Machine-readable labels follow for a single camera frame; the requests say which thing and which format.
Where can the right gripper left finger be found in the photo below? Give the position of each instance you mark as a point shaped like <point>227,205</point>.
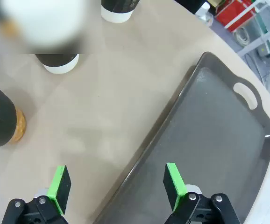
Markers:
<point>60,186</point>

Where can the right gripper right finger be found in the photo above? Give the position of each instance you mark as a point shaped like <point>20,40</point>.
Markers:
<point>172,184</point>

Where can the clear domed cup black sleeve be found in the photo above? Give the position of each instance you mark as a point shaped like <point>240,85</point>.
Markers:
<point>4,121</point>

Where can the white paper cup black sleeve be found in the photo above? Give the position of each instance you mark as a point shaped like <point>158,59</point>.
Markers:
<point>118,11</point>
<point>60,64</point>

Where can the dark brown serving tray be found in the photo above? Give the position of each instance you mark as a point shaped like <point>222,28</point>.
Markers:
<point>207,140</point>

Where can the person in black cardigan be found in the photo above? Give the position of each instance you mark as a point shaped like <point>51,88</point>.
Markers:
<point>191,4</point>

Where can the red box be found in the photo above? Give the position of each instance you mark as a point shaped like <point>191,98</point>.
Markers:
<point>233,11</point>

